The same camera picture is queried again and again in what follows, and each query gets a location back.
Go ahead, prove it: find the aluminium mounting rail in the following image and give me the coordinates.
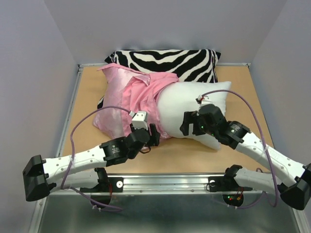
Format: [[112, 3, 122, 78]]
[[52, 168, 275, 195]]

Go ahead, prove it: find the aluminium table frame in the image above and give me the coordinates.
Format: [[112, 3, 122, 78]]
[[52, 64, 84, 159]]

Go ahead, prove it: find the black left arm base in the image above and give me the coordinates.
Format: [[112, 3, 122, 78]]
[[91, 168, 124, 208]]

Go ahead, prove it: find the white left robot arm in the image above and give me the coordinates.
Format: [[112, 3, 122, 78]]
[[22, 124, 160, 201]]

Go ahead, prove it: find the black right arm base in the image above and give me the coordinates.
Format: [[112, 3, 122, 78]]
[[205, 165, 253, 208]]

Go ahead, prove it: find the pink floral satin pillowcase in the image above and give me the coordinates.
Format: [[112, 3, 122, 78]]
[[93, 63, 179, 139]]

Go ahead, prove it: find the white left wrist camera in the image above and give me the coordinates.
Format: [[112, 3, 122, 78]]
[[129, 111, 148, 130]]

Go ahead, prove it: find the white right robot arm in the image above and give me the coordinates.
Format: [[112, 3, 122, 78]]
[[180, 104, 311, 210]]

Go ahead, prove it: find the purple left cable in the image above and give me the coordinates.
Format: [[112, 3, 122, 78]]
[[60, 106, 134, 212]]

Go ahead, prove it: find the zebra print pillow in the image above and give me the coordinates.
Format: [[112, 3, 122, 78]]
[[97, 49, 222, 110]]

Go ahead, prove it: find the white pillow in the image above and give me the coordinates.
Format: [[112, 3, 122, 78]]
[[157, 81, 231, 150]]

